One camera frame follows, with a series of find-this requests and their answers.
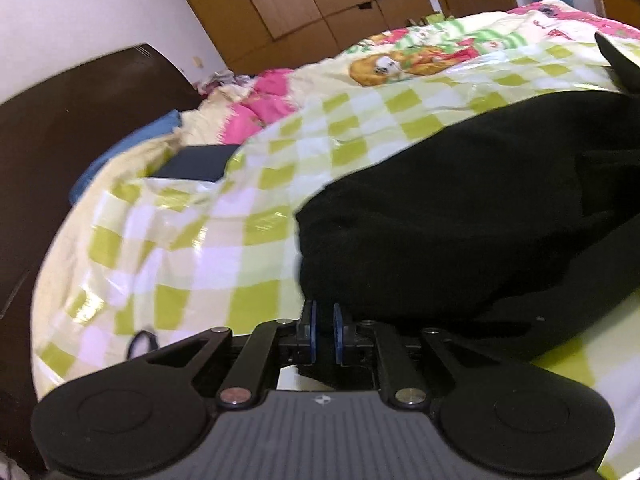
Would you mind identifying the black pants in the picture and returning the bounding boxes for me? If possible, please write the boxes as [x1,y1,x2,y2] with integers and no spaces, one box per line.
[296,91,639,361]

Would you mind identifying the black round magnifier loop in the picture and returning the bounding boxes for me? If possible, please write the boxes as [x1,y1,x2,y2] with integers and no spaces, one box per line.
[126,330,160,361]

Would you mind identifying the green checkered plastic sheet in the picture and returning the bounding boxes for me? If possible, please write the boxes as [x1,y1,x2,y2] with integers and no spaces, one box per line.
[32,39,639,479]

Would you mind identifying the dark navy folded cloth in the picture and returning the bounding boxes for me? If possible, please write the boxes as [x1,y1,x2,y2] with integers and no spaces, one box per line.
[151,144,241,182]

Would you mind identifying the cartoon print quilt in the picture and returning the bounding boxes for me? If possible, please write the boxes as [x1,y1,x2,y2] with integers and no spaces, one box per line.
[175,0,639,145]

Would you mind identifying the blue pillow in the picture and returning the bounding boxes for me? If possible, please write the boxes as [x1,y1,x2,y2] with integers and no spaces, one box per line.
[68,110,182,206]

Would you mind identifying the dark brown headboard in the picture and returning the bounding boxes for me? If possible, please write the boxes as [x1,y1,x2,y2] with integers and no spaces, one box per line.
[0,44,201,479]

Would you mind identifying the brown wooden wardrobe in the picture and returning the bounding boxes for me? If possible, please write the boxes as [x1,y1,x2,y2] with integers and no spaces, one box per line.
[186,0,434,74]

